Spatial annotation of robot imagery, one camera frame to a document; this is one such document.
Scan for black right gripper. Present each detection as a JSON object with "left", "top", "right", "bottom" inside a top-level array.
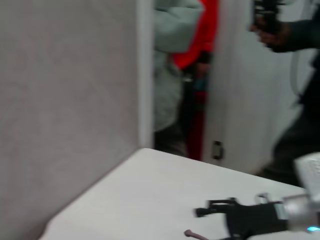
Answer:
[{"left": 194, "top": 196, "right": 289, "bottom": 239}]

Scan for dark red grape bunch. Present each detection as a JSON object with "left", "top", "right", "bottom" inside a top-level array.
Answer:
[{"left": 184, "top": 229, "right": 209, "bottom": 240}]

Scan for metal door latch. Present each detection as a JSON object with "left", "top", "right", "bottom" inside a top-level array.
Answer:
[{"left": 211, "top": 140, "right": 225, "bottom": 160}]

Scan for person in black clothes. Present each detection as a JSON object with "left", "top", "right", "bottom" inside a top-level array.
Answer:
[{"left": 259, "top": 19, "right": 320, "bottom": 187}]

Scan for red and grey hanging jackets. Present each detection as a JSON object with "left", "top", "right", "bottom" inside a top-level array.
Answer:
[{"left": 153, "top": 0, "right": 204, "bottom": 133}]

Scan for orange red garment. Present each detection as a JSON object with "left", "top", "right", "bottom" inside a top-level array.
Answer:
[{"left": 171, "top": 0, "right": 219, "bottom": 71}]

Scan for black handheld device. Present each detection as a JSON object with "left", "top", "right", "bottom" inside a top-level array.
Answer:
[{"left": 251, "top": 0, "right": 289, "bottom": 33}]

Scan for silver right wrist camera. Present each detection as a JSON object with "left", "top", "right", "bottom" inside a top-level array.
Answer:
[{"left": 293, "top": 152, "right": 320, "bottom": 199}]

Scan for white partition post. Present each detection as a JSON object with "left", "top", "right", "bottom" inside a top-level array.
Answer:
[{"left": 136, "top": 0, "right": 155, "bottom": 151}]

